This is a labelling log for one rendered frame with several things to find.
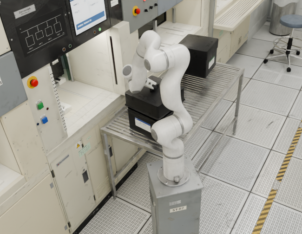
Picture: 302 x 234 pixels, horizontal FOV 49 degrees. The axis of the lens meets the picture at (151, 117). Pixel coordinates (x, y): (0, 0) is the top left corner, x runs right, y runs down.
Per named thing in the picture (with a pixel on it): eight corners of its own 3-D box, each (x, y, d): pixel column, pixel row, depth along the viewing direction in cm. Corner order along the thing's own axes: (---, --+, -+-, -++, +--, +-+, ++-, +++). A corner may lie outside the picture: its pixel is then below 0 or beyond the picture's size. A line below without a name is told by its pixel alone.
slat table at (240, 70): (174, 229, 256) (173, 157, 210) (112, 198, 283) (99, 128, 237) (236, 133, 342) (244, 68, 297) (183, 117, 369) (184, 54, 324)
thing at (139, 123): (128, 127, 237) (126, 107, 227) (154, 109, 253) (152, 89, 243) (159, 143, 222) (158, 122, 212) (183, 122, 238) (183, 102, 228)
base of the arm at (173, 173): (193, 183, 193) (194, 159, 182) (162, 190, 190) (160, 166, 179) (184, 160, 208) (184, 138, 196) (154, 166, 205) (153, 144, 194)
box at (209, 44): (205, 79, 285) (206, 51, 270) (174, 72, 297) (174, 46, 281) (216, 64, 305) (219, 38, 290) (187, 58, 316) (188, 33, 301)
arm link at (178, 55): (160, 134, 183) (184, 123, 189) (172, 144, 174) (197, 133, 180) (151, 47, 156) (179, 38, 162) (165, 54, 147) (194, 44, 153)
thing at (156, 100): (158, 120, 209) (157, 103, 201) (124, 105, 225) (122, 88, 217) (185, 99, 227) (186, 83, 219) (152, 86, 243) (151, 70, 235)
